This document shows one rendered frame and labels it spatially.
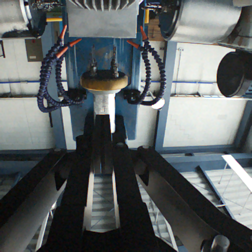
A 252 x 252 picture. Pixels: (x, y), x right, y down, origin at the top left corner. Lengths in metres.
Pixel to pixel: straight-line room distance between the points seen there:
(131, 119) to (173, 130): 6.10
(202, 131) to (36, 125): 5.93
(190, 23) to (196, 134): 7.01
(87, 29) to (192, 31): 0.41
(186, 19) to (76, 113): 0.67
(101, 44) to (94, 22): 0.61
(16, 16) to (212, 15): 0.55
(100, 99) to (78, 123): 0.33
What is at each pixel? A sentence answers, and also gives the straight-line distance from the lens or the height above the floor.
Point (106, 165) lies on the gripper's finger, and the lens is 0.15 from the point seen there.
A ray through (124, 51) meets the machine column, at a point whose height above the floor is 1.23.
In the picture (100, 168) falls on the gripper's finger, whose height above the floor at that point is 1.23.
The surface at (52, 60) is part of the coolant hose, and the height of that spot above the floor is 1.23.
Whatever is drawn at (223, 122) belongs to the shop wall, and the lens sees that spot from 7.83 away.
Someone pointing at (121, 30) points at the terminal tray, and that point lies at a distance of 0.31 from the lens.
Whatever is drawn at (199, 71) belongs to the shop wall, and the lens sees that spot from 6.61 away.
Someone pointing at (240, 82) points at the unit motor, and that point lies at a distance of 0.80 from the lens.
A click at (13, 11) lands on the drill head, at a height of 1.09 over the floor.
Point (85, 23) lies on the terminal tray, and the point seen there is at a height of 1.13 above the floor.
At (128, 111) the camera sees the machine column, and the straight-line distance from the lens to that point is 1.00.
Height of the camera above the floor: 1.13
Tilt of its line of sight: 28 degrees up
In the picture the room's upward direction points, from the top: 177 degrees counter-clockwise
